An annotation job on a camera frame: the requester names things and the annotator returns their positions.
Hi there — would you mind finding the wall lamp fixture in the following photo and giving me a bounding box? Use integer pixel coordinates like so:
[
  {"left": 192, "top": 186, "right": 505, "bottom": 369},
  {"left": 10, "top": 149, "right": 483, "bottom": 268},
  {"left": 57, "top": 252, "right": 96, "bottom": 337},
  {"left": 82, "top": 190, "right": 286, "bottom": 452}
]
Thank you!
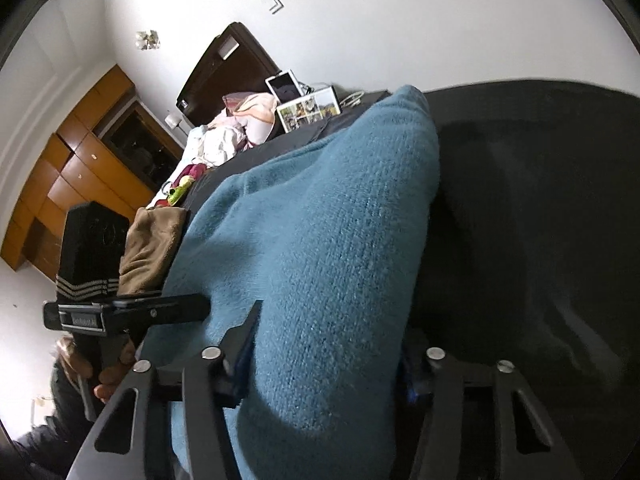
[{"left": 134, "top": 30, "right": 160, "bottom": 51}]

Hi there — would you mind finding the dark wooden headboard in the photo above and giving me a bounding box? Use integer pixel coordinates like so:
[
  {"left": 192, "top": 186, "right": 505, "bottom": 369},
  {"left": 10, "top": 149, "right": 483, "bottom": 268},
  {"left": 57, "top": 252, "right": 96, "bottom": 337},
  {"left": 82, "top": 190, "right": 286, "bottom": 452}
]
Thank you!
[{"left": 176, "top": 22, "right": 280, "bottom": 126}]

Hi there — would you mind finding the photo collage frame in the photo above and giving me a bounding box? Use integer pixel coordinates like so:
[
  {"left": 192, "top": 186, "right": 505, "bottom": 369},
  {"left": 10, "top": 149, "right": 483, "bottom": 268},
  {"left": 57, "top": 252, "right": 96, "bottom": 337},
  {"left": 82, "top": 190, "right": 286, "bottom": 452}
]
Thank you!
[{"left": 277, "top": 87, "right": 342, "bottom": 133}]

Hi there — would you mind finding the white wall switch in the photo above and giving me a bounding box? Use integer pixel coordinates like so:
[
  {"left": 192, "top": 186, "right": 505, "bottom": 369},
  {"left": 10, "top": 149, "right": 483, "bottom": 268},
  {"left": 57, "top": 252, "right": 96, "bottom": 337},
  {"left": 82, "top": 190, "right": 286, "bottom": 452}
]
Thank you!
[{"left": 268, "top": 0, "right": 283, "bottom": 14}]

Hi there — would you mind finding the white crumpled garment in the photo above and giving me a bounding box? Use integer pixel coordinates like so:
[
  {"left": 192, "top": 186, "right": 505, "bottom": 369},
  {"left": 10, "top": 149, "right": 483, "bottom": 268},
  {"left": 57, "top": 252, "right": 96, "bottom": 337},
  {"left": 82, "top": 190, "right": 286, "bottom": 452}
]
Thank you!
[{"left": 183, "top": 113, "right": 247, "bottom": 168}]

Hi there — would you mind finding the white framed tablet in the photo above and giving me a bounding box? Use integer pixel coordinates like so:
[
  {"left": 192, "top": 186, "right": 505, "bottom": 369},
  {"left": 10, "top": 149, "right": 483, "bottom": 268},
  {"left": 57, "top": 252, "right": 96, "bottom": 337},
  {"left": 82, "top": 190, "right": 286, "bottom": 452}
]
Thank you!
[{"left": 265, "top": 70, "right": 304, "bottom": 104}]

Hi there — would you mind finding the white bed sheet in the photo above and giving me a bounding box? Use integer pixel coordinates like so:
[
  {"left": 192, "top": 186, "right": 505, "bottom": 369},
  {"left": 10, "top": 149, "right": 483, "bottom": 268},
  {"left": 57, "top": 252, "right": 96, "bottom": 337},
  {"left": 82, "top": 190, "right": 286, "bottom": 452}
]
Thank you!
[{"left": 145, "top": 125, "right": 207, "bottom": 209}]

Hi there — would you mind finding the magenta garment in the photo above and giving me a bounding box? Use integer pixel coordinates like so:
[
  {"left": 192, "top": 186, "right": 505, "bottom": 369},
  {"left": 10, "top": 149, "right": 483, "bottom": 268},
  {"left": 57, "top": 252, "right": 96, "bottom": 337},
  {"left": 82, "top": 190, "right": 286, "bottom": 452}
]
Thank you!
[{"left": 174, "top": 162, "right": 208, "bottom": 188}]

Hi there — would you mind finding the teal knit sweater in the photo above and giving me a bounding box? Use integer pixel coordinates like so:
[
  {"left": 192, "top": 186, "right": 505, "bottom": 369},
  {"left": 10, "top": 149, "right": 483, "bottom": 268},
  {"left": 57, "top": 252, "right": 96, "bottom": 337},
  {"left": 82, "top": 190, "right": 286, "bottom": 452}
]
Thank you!
[{"left": 141, "top": 86, "right": 439, "bottom": 479}]

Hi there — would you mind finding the bedside wall lamp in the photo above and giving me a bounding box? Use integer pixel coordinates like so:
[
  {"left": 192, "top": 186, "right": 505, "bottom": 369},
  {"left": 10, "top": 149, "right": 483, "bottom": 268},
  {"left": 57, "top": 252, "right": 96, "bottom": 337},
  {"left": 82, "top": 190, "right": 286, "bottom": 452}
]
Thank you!
[{"left": 165, "top": 113, "right": 189, "bottom": 136}]

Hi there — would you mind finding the person left hand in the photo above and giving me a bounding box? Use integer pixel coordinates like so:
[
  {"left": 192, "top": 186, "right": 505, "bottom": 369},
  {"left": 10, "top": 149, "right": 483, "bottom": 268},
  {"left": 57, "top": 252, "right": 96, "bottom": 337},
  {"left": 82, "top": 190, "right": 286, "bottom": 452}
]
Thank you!
[{"left": 56, "top": 335, "right": 136, "bottom": 403}]

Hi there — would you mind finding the wooden wardrobe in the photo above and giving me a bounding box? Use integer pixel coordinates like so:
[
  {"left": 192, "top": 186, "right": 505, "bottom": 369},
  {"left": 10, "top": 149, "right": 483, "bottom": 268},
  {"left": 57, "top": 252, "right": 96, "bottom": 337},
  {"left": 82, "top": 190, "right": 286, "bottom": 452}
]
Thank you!
[{"left": 1, "top": 65, "right": 182, "bottom": 280}]

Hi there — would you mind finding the brown fleece garment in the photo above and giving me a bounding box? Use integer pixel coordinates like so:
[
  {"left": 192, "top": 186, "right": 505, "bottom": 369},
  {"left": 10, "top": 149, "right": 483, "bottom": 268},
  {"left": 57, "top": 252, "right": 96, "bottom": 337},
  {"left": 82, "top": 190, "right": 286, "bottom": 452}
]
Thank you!
[{"left": 118, "top": 207, "right": 188, "bottom": 296}]

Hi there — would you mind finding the black cloth work mat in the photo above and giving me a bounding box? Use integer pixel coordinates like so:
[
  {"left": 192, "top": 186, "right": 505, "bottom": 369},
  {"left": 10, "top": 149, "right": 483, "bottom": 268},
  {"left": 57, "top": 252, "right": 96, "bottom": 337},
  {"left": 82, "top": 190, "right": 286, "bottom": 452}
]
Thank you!
[{"left": 182, "top": 78, "right": 640, "bottom": 480}]

